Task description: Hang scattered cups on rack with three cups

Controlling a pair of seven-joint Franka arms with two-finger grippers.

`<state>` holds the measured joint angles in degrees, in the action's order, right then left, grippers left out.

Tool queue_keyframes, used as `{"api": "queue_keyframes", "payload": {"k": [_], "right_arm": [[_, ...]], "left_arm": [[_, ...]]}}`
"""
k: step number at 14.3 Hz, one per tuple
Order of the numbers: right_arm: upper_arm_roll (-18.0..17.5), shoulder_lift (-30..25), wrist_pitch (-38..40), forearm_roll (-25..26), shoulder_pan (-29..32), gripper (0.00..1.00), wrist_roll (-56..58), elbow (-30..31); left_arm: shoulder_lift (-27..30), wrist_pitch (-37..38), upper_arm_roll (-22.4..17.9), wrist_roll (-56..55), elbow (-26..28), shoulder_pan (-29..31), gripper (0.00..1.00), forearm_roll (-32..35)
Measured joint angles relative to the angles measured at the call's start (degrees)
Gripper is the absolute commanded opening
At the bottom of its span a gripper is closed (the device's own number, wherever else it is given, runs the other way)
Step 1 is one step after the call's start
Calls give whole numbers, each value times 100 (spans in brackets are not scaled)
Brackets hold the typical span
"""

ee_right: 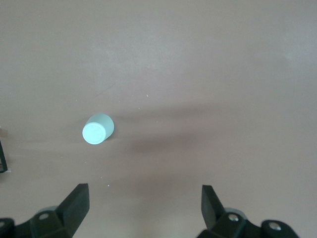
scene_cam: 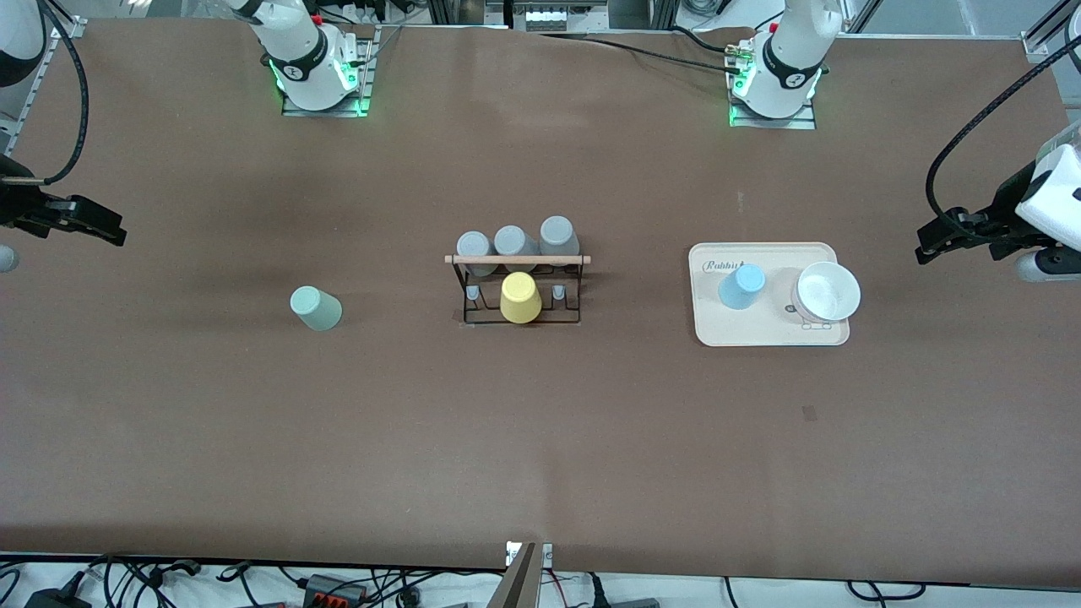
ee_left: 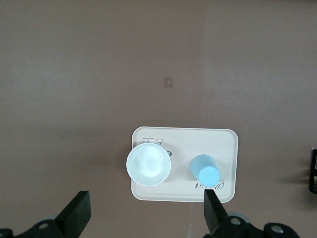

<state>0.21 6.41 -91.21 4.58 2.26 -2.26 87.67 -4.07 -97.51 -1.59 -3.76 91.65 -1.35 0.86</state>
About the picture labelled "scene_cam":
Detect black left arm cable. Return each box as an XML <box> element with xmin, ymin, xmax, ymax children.
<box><xmin>926</xmin><ymin>35</ymin><xmax>1081</xmax><ymax>222</ymax></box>

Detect black power adapter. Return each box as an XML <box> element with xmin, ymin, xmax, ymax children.
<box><xmin>24</xmin><ymin>584</ymin><xmax>92</xmax><ymax>608</ymax></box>

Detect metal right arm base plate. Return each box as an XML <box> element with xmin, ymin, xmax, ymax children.
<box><xmin>281</xmin><ymin>24</ymin><xmax>374</xmax><ymax>117</ymax></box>

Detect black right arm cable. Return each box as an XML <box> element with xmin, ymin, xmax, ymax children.
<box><xmin>7</xmin><ymin>0</ymin><xmax>90</xmax><ymax>187</ymax></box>

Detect short black table cable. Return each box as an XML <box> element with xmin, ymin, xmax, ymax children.
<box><xmin>670</xmin><ymin>24</ymin><xmax>757</xmax><ymax>55</ymax></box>

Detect light blue plastic cup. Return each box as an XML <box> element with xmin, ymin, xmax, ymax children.
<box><xmin>718</xmin><ymin>263</ymin><xmax>767</xmax><ymax>311</ymax></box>

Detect grey plastic cup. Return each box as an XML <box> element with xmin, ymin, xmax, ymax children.
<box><xmin>456</xmin><ymin>231</ymin><xmax>499</xmax><ymax>278</ymax></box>
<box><xmin>539</xmin><ymin>215</ymin><xmax>581</xmax><ymax>258</ymax></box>
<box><xmin>493</xmin><ymin>225</ymin><xmax>541</xmax><ymax>259</ymax></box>

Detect pale green plastic cup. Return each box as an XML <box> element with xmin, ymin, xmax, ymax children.
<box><xmin>290</xmin><ymin>285</ymin><xmax>344</xmax><ymax>332</ymax></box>

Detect black power strip red switches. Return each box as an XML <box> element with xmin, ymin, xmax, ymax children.
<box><xmin>300</xmin><ymin>574</ymin><xmax>368</xmax><ymax>605</ymax></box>

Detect beige tray with print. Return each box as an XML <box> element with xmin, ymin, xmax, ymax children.
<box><xmin>688</xmin><ymin>242</ymin><xmax>850</xmax><ymax>348</ymax></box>

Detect tangled black floor cable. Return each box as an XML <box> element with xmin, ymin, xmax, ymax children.
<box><xmin>84</xmin><ymin>553</ymin><xmax>204</xmax><ymax>608</ymax></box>

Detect aluminium table edge rail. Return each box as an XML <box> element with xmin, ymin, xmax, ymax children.
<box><xmin>0</xmin><ymin>17</ymin><xmax>87</xmax><ymax>157</ymax></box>
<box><xmin>1020</xmin><ymin>0</ymin><xmax>1081</xmax><ymax>62</ymax></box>

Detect aluminium frame post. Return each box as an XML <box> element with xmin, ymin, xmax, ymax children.
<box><xmin>426</xmin><ymin>0</ymin><xmax>508</xmax><ymax>26</ymax></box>

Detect yellow plastic cup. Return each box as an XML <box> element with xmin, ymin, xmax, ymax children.
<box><xmin>500</xmin><ymin>271</ymin><xmax>543</xmax><ymax>324</ymax></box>

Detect long black table cable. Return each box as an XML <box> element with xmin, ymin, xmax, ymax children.
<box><xmin>539</xmin><ymin>32</ymin><xmax>744</xmax><ymax>75</ymax></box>

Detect looped black floor cable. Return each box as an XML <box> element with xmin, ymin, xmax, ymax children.
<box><xmin>847</xmin><ymin>581</ymin><xmax>926</xmax><ymax>602</ymax></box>

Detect white bowl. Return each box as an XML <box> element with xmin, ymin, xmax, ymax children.
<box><xmin>791</xmin><ymin>261</ymin><xmax>862</xmax><ymax>323</ymax></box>

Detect grey camera support beam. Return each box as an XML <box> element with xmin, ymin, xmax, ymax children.
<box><xmin>488</xmin><ymin>541</ymin><xmax>554</xmax><ymax>608</ymax></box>

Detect black wire rack wooden bar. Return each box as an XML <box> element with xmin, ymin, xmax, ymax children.
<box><xmin>445</xmin><ymin>253</ymin><xmax>592</xmax><ymax>327</ymax></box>

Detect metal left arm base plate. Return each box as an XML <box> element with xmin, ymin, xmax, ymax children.
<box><xmin>728</xmin><ymin>80</ymin><xmax>818</xmax><ymax>130</ymax></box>

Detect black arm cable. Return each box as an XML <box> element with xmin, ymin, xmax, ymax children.
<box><xmin>926</xmin><ymin>35</ymin><xmax>1081</xmax><ymax>222</ymax></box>
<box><xmin>7</xmin><ymin>0</ymin><xmax>90</xmax><ymax>187</ymax></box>

